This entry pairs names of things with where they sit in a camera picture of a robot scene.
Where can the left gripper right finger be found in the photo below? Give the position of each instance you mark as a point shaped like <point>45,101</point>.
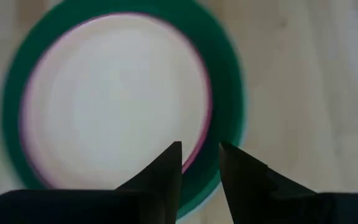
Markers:
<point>259,199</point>

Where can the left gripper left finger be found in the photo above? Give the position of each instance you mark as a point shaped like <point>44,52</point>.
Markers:
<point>104,207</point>

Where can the beige plastic plate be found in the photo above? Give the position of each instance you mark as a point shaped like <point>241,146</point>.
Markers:
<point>113,102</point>

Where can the large dark green plate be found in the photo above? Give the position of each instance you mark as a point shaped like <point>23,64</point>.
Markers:
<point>225,77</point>

